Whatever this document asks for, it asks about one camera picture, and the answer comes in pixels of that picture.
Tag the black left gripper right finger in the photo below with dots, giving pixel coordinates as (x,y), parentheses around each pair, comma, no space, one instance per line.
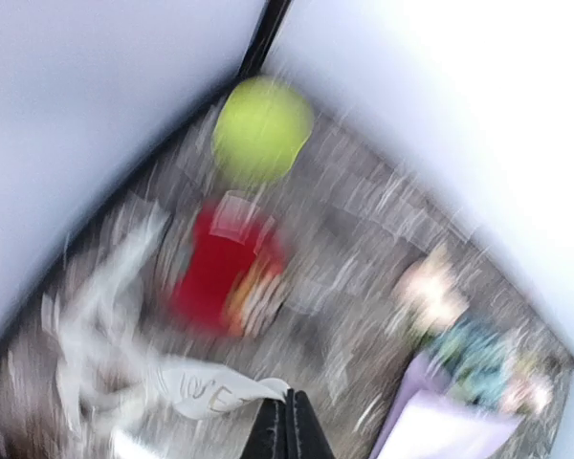
(305,437)

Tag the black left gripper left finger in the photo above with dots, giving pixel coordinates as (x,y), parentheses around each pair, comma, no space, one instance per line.
(268,437)

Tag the purple and pink wrapping paper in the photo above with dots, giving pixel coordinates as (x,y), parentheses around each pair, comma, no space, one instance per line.
(424,422)

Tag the blue fake flower stem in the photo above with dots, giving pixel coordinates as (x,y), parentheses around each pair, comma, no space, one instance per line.
(476,357)

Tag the white printed ribbon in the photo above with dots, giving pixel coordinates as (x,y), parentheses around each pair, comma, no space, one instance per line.
(108,375)

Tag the white fake flower stem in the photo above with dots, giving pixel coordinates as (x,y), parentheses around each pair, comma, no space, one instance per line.
(427,291)

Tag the lime green bowl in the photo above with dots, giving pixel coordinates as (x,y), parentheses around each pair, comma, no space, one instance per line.
(260,130)

